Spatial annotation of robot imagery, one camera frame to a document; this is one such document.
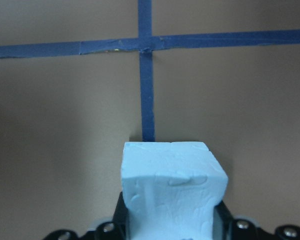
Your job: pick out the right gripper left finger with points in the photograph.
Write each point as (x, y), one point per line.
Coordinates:
(113, 229)

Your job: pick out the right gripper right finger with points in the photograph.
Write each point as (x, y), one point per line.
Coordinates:
(227, 227)

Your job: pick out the light blue block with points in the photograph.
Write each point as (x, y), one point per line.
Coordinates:
(170, 190)

